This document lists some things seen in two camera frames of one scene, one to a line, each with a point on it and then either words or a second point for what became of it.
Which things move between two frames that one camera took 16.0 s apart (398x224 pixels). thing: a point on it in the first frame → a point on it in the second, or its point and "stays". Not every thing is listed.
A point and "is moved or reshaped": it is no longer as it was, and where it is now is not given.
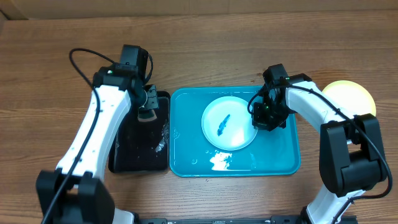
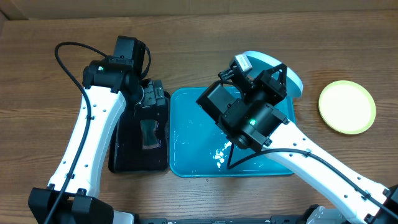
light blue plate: x=227 y=124 is moved or reshaped
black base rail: x=275 y=219 stays
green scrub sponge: x=146 y=115 → x=149 y=140
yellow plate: x=352 y=96 stays
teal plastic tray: x=211 y=134 stays
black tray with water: x=142 y=146 stays
